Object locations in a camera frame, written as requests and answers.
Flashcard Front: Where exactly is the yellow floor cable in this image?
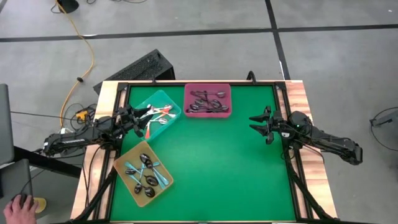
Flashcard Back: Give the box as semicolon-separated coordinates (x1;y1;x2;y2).
55;0;95;118

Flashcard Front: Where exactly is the black frame strut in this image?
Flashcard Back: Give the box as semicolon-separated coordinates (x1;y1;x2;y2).
72;167;118;224
285;155;335;222

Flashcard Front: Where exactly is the thin black cable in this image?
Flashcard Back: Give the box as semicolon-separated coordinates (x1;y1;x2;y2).
10;110;78;121

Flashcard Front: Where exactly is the yellow black power plug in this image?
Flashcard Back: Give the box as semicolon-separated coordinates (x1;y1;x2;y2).
75;109;90;121

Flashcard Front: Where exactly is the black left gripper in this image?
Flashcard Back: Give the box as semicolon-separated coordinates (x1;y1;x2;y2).
116;105;152;138

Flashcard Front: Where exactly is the yellow round sticker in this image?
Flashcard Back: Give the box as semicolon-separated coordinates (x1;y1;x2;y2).
32;197;47;215

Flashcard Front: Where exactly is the black table frame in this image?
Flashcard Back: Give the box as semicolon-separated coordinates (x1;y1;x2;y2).
104;81;302;223

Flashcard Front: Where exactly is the amber translucent plastic bin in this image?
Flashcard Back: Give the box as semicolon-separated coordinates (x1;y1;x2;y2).
113;140;174;208

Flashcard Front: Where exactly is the pink plastic bin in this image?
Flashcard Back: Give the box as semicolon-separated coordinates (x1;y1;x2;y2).
183;82;233;119

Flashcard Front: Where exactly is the black looped cable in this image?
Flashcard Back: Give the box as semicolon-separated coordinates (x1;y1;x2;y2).
369;106;398;162

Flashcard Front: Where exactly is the grey stand foot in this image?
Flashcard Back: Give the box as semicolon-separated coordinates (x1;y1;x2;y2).
369;107;398;128

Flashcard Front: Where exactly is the teal translucent plastic bin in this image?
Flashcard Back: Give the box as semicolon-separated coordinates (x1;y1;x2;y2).
127;89;182;143

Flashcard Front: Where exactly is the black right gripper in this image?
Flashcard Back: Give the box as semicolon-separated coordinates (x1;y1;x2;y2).
248;106;285;146

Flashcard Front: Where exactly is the grey monitor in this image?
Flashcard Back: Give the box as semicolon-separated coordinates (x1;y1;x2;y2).
0;83;15;166

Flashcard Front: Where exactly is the large foreground steel spoon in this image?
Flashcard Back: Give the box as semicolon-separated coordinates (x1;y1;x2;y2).
186;104;218;114

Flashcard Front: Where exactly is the black computer case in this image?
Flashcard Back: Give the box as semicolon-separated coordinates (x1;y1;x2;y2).
93;49;177;96

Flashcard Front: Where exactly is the person's hand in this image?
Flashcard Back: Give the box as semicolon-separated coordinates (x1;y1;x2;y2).
2;194;40;224

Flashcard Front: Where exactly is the black spoon blue handle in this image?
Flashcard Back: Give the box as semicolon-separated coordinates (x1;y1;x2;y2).
134;167;147;195
139;153;167;188
124;161;160;175
130;174;156;198
144;160;170;187
125;161;159;187

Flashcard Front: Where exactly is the silver spoon orange handle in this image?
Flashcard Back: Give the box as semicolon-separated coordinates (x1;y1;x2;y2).
150;105;177;120
146;114;169;124
146;109;170;128
144;105;155;140
147;107;173;123
146;105;174;121

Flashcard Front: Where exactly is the black computer mouse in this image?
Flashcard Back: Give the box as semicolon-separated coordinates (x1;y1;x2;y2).
18;192;35;208

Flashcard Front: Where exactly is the black round stand base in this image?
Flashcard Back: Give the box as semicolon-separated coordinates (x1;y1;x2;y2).
57;0;80;14

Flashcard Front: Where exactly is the green table mat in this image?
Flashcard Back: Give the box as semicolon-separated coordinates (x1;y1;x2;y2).
110;85;297;222

